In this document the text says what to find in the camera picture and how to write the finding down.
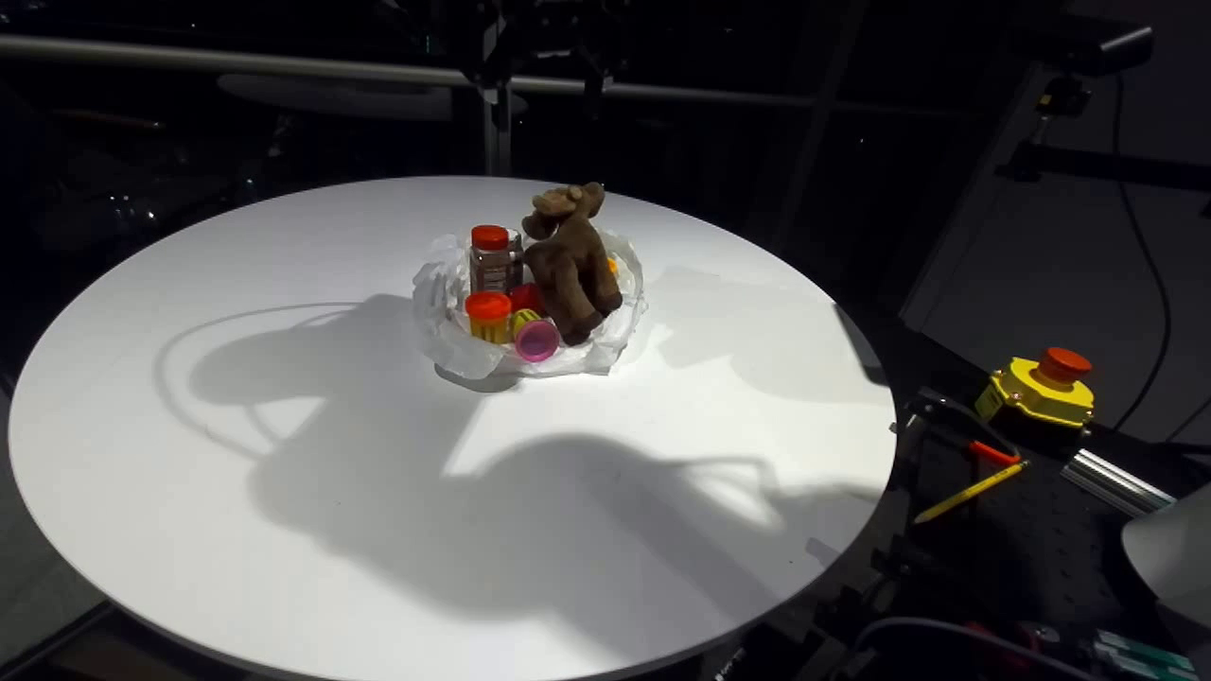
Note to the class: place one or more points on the brown plush moose toy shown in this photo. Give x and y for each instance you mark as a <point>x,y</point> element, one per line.
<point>574,270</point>

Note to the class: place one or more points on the spice jar red lid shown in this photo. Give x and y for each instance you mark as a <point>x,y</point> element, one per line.
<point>491,261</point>

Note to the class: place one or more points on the white plate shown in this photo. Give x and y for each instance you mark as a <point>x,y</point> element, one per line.
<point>487,362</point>

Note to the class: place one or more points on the crumpled clear plastic bag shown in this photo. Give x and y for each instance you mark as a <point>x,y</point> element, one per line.
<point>441,297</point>

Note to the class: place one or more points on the yellow pencil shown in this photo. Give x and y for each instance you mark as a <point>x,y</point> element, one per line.
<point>970,495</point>

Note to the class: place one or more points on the yellow emergency stop button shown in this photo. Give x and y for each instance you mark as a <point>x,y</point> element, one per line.
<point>1043,384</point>

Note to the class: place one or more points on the grey horizontal bar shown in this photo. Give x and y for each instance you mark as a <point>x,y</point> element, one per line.
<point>251,61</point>

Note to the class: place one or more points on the silver metal cylinder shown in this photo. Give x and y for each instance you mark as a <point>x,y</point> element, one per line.
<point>1117,480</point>

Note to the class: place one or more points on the white rounded shade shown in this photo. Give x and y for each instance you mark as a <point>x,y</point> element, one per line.
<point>1176,549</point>

